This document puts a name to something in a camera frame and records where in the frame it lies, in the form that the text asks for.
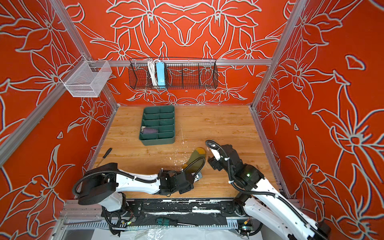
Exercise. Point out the purple striped sock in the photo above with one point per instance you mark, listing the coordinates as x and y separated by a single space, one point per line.
147 130

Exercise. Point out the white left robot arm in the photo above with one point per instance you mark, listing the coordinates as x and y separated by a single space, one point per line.
107 184

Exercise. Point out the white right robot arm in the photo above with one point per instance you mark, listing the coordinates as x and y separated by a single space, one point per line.
261 201

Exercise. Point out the black handled screwdriver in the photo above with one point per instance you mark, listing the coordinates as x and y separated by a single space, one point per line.
104 156

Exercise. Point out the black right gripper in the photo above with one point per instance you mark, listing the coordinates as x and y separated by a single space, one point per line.
213 163

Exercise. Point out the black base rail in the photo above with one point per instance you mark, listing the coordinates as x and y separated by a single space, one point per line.
221 213

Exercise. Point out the green handled screwdriver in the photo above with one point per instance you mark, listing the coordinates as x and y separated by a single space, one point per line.
171 222

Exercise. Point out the clear plastic wall bin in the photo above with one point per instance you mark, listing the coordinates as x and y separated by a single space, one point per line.
84 81

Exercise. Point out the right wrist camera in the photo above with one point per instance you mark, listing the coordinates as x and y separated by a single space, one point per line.
214 149

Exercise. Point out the light blue box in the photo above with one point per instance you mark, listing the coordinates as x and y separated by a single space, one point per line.
161 72

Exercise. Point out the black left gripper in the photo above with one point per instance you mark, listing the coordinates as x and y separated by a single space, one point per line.
187 189

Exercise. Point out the green striped sock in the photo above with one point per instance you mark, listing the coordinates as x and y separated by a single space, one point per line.
196 161

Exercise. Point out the green compartment tray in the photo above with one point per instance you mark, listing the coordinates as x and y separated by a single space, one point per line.
161 118

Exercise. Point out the black wire wall basket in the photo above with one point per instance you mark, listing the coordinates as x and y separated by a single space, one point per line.
181 73

